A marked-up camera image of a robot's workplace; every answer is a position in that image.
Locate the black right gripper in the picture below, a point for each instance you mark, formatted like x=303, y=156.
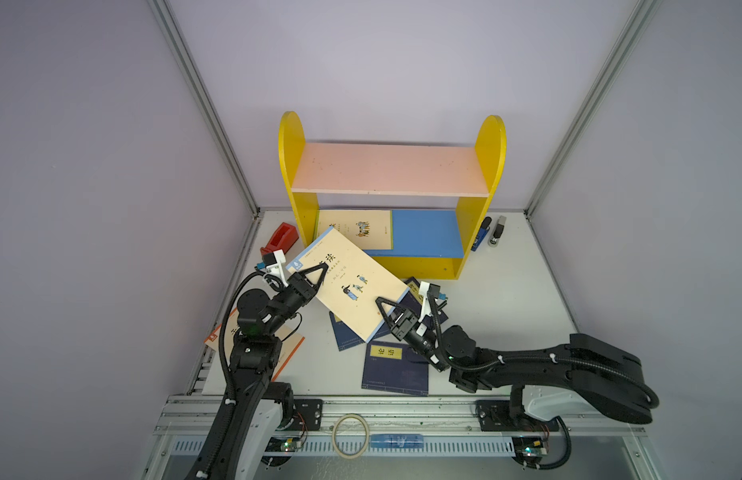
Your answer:
x=397, y=329

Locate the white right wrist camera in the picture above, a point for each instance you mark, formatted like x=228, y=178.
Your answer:
x=433, y=300

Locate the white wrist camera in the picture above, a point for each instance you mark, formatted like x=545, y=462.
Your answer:
x=433, y=300
x=272, y=268

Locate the blue-edged beige reading book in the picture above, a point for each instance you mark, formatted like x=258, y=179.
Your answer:
x=353, y=282

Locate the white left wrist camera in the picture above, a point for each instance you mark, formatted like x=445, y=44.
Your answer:
x=272, y=268

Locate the small dark blue poetry book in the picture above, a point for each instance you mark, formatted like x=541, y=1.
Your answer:
x=417, y=300

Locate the grey black stapler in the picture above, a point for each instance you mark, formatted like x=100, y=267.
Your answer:
x=498, y=231

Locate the blue label strip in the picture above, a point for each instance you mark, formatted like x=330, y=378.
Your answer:
x=397, y=441

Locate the red-edged beige reading book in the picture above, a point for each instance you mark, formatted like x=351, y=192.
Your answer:
x=238, y=346

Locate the green-edged beige reading book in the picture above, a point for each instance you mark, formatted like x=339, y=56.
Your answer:
x=367, y=229

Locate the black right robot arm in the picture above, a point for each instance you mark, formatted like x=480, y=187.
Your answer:
x=608, y=378

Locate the masking tape roll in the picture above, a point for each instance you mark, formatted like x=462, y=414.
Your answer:
x=350, y=436

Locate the red tape dispenser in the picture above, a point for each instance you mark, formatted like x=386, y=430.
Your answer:
x=283, y=238

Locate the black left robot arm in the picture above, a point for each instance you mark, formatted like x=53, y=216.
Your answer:
x=253, y=406

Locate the large dark blue book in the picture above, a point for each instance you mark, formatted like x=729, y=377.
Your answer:
x=395, y=368

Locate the blue stapler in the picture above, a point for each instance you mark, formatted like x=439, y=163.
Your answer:
x=483, y=230

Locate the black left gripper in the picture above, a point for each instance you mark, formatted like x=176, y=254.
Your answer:
x=301, y=285

